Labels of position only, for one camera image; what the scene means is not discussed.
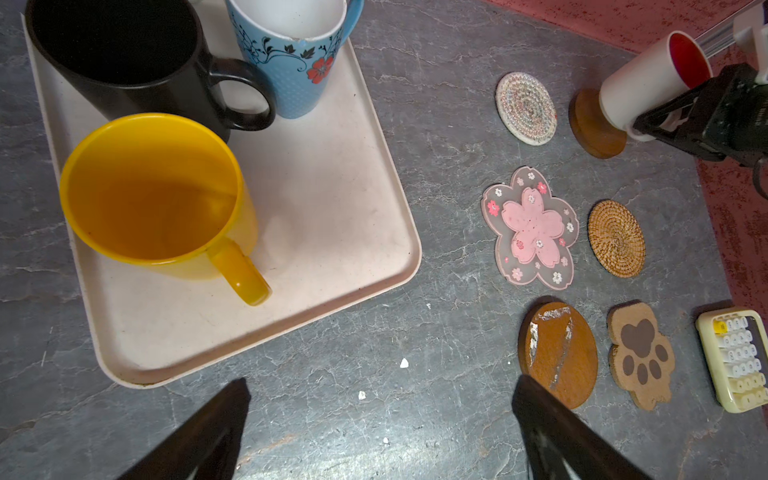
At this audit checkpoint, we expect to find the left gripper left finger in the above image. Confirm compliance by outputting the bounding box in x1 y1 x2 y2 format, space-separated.
120 378 251 479

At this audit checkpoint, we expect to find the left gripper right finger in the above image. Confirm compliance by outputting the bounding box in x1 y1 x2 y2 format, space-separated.
512 374 648 479

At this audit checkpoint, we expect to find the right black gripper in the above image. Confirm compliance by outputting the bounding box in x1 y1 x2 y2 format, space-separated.
632 63 767 167

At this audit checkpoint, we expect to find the dark brown round coaster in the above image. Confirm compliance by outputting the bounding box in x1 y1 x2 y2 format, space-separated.
569 89 628 159

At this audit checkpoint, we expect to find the white mug red inside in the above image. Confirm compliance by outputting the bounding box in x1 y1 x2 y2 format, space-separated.
599 31 713 142

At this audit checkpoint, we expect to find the brown wooden round coaster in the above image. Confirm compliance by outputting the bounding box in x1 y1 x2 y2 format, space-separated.
518 301 598 409

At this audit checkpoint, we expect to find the tan woven round coaster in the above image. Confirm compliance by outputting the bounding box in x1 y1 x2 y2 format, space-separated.
588 200 646 278

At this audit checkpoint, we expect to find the brown paw coaster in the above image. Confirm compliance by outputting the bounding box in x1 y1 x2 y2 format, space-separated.
607 301 676 411

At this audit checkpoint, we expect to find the white woven round coaster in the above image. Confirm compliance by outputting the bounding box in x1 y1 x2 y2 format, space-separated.
495 72 557 146

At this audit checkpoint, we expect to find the pink flower coaster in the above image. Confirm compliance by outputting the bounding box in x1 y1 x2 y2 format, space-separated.
481 166 580 291

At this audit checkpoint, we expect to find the yellow mug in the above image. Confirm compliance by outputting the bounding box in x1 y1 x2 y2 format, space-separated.
59 113 272 306

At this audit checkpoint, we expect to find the beige serving tray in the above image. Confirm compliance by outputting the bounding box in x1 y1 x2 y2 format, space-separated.
23 1 422 389

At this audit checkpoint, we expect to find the light blue floral mug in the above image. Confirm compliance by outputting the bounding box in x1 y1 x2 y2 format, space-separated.
226 0 364 119

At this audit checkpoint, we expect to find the cream calculator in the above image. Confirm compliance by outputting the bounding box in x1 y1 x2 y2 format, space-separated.
696 307 767 414

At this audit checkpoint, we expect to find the black mug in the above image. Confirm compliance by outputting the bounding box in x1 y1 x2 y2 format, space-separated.
25 0 277 140

